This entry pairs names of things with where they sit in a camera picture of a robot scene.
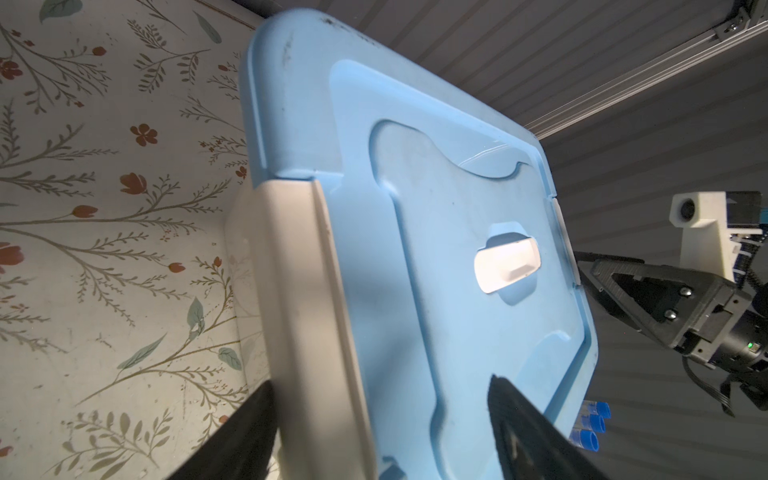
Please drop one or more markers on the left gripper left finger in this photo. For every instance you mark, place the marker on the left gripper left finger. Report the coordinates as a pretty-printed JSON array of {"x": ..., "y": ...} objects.
[{"x": 242, "y": 447}]

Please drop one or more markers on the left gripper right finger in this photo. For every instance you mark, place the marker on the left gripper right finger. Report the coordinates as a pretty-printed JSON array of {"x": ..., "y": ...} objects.
[{"x": 528, "y": 446}]

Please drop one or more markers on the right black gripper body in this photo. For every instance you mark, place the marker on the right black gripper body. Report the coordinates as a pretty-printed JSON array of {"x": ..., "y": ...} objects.
[{"x": 722, "y": 339}]

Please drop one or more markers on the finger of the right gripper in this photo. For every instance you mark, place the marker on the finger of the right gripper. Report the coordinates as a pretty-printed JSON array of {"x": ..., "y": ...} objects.
[
  {"x": 591, "y": 257},
  {"x": 661, "y": 302}
]

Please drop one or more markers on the blue capped test tube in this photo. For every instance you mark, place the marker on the blue capped test tube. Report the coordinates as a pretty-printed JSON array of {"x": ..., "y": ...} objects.
[
  {"x": 585, "y": 439},
  {"x": 599, "y": 408},
  {"x": 592, "y": 422}
]

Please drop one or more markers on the blue plastic lid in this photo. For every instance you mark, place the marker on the blue plastic lid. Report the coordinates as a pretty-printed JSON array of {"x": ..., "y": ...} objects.
[{"x": 454, "y": 258}]

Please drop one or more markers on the white plastic storage bin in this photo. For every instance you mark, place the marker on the white plastic storage bin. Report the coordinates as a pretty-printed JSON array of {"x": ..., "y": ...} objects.
[{"x": 288, "y": 286}]

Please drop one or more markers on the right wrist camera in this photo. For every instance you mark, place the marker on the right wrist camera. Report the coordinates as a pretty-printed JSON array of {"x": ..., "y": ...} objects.
[{"x": 721, "y": 231}]

